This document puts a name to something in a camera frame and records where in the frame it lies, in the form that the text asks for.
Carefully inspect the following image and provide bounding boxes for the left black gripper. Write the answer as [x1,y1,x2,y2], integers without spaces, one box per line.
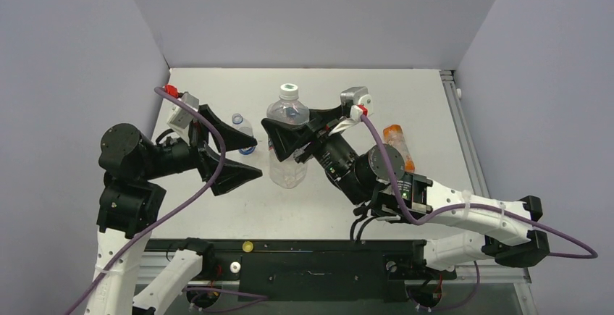
[142,104,263,190]

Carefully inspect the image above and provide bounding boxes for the Pepsi bottle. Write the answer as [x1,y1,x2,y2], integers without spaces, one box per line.
[232,113,257,156]

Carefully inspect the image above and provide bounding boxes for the white water bottle cap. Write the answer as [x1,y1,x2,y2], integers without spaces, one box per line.
[279,83,299,101]

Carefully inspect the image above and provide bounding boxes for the clear water bottle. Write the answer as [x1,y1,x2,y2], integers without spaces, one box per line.
[266,98,309,189]

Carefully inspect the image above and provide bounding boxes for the yellow juice bottle cap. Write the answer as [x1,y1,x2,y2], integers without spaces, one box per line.
[242,240,254,253]

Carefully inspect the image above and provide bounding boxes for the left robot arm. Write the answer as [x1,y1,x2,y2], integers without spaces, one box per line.
[82,105,262,314]

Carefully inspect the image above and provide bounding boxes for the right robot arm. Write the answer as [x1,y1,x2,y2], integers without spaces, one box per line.
[261,105,550,277]

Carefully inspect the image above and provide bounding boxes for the orange drink bottle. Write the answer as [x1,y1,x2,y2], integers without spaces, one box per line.
[383,125,416,173]

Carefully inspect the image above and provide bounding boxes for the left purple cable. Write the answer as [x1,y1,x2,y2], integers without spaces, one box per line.
[62,86,269,315]

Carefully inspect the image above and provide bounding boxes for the purple cable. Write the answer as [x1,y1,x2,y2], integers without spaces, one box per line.
[62,86,269,315]
[359,113,599,314]

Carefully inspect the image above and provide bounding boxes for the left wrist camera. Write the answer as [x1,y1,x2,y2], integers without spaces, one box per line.
[164,85,199,143]

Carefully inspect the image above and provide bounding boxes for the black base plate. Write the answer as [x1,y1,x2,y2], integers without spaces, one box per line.
[143,239,458,303]

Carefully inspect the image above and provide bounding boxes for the aluminium frame rail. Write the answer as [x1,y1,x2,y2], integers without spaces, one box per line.
[439,69,532,283]

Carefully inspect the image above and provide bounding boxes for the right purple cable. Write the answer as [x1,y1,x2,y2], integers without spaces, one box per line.
[359,113,599,314]

